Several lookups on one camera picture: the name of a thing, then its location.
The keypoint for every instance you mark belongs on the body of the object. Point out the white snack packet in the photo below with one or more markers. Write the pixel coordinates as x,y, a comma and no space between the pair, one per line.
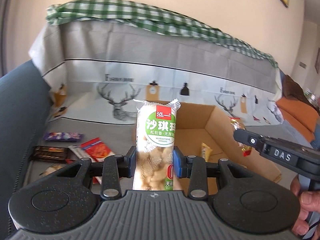
76,150

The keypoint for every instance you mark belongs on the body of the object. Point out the purple snack packet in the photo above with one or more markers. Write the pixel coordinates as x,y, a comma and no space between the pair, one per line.
62,136

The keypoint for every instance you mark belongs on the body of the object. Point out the pale pastry packet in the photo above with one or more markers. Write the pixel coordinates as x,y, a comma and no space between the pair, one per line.
52,170

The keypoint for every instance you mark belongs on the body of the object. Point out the grey deer print cloth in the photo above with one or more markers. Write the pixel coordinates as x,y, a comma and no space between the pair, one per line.
150,50

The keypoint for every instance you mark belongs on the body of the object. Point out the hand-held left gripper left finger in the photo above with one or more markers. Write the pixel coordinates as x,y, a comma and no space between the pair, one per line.
132,161

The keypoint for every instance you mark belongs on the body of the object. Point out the yellow snack packet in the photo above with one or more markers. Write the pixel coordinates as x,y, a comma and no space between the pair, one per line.
206,151

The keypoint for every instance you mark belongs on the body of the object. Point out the brown cloth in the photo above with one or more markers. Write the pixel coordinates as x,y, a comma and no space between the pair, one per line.
296,90

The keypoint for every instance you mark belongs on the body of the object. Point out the red snack packet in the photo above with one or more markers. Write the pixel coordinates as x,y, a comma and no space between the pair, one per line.
96,150
96,180

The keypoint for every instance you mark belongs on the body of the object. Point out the grey curtain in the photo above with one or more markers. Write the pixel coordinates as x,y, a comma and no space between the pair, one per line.
6,30

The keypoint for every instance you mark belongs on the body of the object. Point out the dark brown snack packet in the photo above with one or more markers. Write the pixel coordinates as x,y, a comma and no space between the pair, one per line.
50,153

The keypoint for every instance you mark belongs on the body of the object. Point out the orange cushion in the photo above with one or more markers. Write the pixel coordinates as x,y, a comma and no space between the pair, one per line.
297,112

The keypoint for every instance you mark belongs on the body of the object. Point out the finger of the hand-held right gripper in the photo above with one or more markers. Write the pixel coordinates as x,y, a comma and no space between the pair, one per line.
247,138

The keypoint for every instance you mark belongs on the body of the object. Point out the orange and red candy packet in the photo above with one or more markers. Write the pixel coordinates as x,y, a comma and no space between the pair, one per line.
237,124

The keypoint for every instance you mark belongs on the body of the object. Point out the brown cardboard box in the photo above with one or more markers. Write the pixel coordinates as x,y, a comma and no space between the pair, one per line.
195,120

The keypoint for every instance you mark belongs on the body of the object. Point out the wall switch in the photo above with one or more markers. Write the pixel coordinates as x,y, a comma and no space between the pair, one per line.
303,65

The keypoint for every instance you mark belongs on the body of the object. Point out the pastry packet with green label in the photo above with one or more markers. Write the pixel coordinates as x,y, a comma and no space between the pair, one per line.
156,130

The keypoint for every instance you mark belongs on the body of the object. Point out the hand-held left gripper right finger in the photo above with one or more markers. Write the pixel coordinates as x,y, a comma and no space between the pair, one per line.
177,162

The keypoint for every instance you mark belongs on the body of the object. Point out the person's right hand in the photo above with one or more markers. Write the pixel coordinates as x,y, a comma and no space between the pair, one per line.
311,205

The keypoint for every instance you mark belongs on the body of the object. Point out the green checked cloth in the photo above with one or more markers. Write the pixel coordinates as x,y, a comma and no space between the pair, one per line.
125,10

